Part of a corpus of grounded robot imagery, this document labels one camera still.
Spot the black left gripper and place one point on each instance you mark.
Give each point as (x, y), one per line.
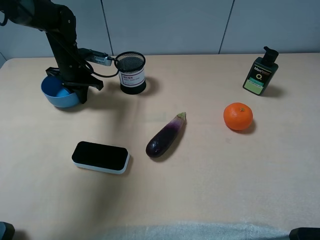
(71, 67)

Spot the blue plastic bowl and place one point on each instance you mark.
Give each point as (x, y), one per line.
(57, 94)

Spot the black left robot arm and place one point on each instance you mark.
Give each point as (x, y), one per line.
(59, 24)

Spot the black mesh pen holder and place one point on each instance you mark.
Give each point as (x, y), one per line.
(131, 72)

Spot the black white board eraser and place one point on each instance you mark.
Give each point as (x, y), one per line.
(101, 157)

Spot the purple eggplant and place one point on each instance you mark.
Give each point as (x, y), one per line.
(162, 141)

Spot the dark left base corner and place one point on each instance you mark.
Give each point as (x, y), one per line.
(7, 231)

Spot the dark base corner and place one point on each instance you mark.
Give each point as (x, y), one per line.
(7, 231)
(305, 233)

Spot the orange mandarin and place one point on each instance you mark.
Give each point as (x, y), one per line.
(238, 116)

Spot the dark green pump bottle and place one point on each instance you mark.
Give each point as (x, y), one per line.
(261, 72)

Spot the dark right base corner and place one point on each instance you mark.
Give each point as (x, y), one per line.
(305, 233)

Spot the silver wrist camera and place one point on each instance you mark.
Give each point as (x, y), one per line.
(93, 56)

